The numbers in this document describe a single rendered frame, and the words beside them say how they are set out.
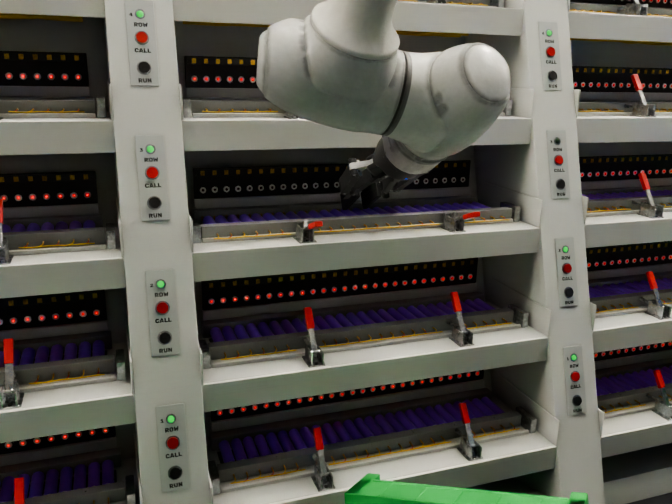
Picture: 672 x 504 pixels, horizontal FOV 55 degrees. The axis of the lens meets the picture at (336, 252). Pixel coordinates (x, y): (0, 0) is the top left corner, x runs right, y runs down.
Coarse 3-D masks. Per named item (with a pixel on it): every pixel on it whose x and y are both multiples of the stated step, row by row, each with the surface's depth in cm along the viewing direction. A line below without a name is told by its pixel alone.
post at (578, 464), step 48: (528, 0) 114; (528, 48) 114; (528, 144) 115; (576, 144) 117; (480, 192) 131; (528, 192) 116; (576, 192) 116; (576, 240) 116; (528, 288) 118; (576, 336) 116; (528, 384) 120; (576, 432) 115; (528, 480) 123; (576, 480) 115
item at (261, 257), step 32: (416, 192) 125; (448, 192) 127; (512, 192) 120; (192, 224) 93; (480, 224) 115; (512, 224) 116; (192, 256) 94; (224, 256) 96; (256, 256) 97; (288, 256) 99; (320, 256) 101; (352, 256) 103; (384, 256) 105; (416, 256) 107; (448, 256) 109; (480, 256) 111
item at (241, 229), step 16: (480, 208) 117; (496, 208) 117; (208, 224) 101; (224, 224) 101; (240, 224) 101; (256, 224) 102; (272, 224) 103; (288, 224) 104; (336, 224) 107; (352, 224) 108; (368, 224) 108; (384, 224) 109; (400, 224) 109; (432, 224) 111
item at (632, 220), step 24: (600, 168) 139; (624, 168) 141; (648, 168) 144; (600, 192) 137; (624, 192) 140; (648, 192) 125; (600, 216) 124; (624, 216) 124; (648, 216) 124; (600, 240) 119; (624, 240) 121; (648, 240) 123
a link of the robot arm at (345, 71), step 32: (352, 0) 66; (384, 0) 65; (288, 32) 69; (320, 32) 68; (352, 32) 67; (384, 32) 68; (288, 64) 69; (320, 64) 68; (352, 64) 68; (384, 64) 70; (288, 96) 71; (320, 96) 71; (352, 96) 71; (384, 96) 72; (352, 128) 75; (384, 128) 75
